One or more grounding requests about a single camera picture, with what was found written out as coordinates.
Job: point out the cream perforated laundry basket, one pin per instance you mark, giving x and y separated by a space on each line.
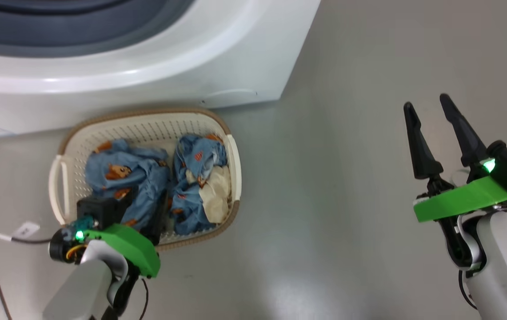
146 129

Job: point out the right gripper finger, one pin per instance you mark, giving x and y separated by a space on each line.
466 138
420 151

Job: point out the blue cartoon print garment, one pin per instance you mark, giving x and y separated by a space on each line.
142 178

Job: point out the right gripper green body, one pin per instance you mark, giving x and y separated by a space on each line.
462 198

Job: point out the round drain filter cover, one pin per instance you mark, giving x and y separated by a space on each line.
231 97

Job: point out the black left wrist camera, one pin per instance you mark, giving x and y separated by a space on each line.
102 209

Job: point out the white grey left arm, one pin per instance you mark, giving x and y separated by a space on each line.
80 289

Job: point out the white grey right arm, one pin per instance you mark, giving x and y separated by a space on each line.
506 266

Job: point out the white front-load washing machine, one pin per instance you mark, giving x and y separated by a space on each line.
191 66

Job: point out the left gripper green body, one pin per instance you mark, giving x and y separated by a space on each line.
133 249

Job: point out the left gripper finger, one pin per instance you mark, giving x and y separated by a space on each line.
156 220

